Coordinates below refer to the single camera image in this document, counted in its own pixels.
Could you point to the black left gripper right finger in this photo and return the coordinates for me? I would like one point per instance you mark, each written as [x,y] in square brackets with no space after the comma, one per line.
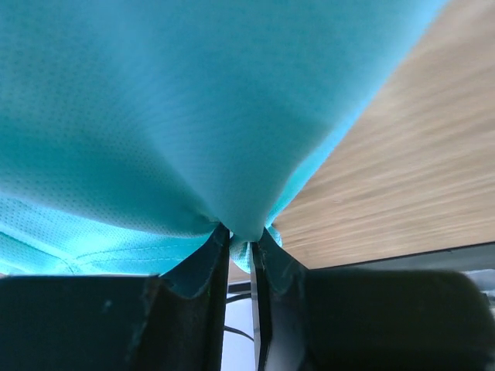
[352,318]

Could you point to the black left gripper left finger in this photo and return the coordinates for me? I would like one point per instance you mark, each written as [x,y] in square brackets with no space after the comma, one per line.
[173,321]

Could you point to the teal t shirt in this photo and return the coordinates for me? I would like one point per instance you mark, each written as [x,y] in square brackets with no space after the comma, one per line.
[131,129]

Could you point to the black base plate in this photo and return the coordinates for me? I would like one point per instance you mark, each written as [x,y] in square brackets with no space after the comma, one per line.
[466,258]

